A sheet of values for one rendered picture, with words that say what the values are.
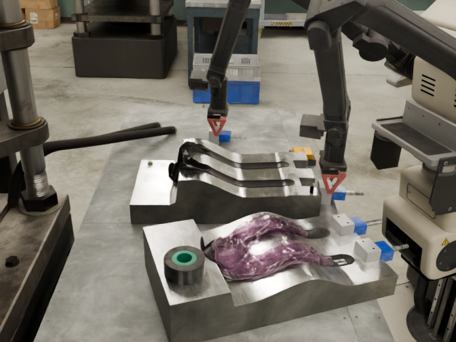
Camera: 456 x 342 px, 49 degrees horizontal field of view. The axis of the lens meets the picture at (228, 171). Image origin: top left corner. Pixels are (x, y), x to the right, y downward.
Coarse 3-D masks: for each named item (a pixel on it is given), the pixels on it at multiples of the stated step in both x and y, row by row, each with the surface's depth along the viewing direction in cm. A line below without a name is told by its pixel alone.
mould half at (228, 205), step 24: (144, 168) 146; (216, 168) 135; (288, 168) 142; (144, 192) 134; (168, 192) 134; (192, 192) 127; (216, 192) 127; (240, 192) 130; (264, 192) 130; (288, 192) 130; (144, 216) 130; (168, 216) 130; (192, 216) 130; (216, 216) 131; (240, 216) 131; (288, 216) 131; (312, 216) 132
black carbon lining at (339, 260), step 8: (312, 232) 120; (320, 232) 121; (328, 232) 120; (200, 240) 105; (200, 248) 103; (208, 248) 111; (208, 256) 100; (336, 256) 112; (344, 256) 112; (216, 264) 99; (336, 264) 110; (344, 264) 110; (232, 280) 100; (240, 280) 100
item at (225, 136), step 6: (216, 126) 178; (210, 132) 174; (222, 132) 176; (228, 132) 176; (210, 138) 175; (216, 138) 175; (222, 138) 175; (228, 138) 175; (240, 138) 176; (216, 144) 176
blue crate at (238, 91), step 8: (232, 88) 441; (240, 88) 442; (248, 88) 442; (256, 88) 442; (200, 96) 444; (208, 96) 445; (232, 96) 445; (240, 96) 445; (248, 96) 445; (256, 96) 445
